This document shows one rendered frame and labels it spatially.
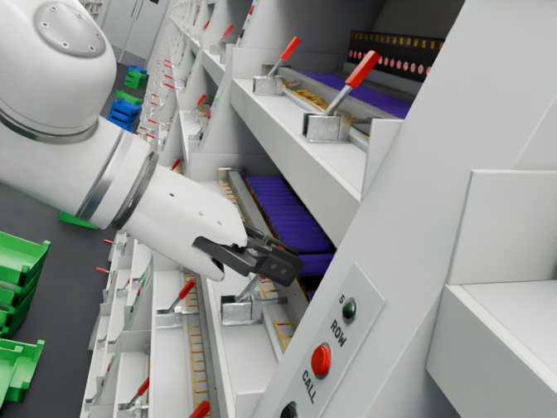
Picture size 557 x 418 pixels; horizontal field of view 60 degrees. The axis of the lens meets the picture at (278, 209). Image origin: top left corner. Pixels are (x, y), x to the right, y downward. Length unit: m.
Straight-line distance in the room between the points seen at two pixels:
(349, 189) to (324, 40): 0.61
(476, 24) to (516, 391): 0.17
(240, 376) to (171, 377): 0.30
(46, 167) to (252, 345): 0.24
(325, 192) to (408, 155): 0.10
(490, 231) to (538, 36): 0.08
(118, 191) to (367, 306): 0.22
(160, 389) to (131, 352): 0.38
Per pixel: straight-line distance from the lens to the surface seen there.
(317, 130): 0.43
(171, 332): 0.81
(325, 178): 0.35
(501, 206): 0.21
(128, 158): 0.40
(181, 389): 0.70
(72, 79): 0.34
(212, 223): 0.40
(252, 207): 0.71
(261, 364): 0.45
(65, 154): 0.39
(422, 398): 0.25
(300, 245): 0.62
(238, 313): 0.49
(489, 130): 0.23
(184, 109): 1.58
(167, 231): 0.40
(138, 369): 1.04
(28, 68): 0.34
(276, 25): 0.88
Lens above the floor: 1.20
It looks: 15 degrees down
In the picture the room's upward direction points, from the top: 25 degrees clockwise
